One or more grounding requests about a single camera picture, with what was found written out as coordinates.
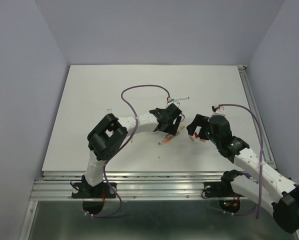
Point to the tan orange marker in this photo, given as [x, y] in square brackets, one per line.
[166, 140]

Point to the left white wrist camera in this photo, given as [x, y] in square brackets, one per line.
[172, 101]

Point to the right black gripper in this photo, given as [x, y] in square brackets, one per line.
[199, 120]

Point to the grey capped marker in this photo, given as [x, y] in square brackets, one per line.
[162, 141]

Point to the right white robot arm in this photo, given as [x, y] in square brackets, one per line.
[271, 191]

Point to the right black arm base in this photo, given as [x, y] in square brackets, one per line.
[223, 189]

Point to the aluminium right side rail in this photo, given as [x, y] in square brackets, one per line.
[267, 151]

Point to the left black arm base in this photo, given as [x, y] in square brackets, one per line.
[93, 198]

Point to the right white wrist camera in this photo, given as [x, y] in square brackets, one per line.
[218, 111]

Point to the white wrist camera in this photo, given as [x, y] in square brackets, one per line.
[172, 101]
[218, 111]

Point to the green capped thin marker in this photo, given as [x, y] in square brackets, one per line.
[182, 98]

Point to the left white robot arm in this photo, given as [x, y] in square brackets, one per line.
[108, 136]

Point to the aluminium front rail frame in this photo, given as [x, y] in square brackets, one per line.
[156, 206]

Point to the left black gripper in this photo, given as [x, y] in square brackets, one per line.
[171, 129]

